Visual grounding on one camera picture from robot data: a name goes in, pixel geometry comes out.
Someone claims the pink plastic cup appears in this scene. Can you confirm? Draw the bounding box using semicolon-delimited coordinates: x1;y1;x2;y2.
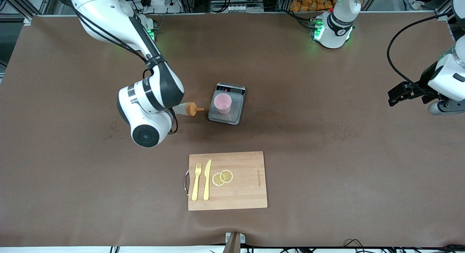
214;93;232;115

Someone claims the clear sauce bottle orange cap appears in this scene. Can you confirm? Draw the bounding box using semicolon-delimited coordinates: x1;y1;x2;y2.
172;102;205;117

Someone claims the brown table mat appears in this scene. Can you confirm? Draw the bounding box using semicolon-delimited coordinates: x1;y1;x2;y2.
0;12;465;248

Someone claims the orange snack packets pile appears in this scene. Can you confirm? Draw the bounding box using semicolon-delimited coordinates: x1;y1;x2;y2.
290;0;335;12

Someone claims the steel digital kitchen scale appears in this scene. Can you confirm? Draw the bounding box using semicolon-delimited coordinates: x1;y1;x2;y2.
208;82;247;126

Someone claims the wooden cutting board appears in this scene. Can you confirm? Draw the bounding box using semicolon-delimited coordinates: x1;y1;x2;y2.
184;151;268;211

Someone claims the yellow plastic knife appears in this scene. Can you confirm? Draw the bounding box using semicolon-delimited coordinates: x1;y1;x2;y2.
203;159;212;201

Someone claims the yellow plastic fork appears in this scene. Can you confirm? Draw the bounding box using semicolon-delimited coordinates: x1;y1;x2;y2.
191;163;202;201

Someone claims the white power strip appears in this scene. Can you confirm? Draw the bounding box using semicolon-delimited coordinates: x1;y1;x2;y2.
143;0;182;13

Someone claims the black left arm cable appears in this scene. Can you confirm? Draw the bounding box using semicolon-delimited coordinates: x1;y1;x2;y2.
387;12;451;87

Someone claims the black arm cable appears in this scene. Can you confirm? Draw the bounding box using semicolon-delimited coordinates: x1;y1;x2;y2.
387;12;451;87
54;0;179;134

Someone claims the aluminium frame profile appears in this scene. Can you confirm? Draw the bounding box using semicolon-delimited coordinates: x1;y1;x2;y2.
0;0;55;19
435;6;465;41

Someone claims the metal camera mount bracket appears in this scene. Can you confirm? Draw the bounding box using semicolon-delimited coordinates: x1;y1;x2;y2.
225;232;246;253

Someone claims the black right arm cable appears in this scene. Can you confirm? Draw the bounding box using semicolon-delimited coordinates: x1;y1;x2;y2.
54;0;179;134

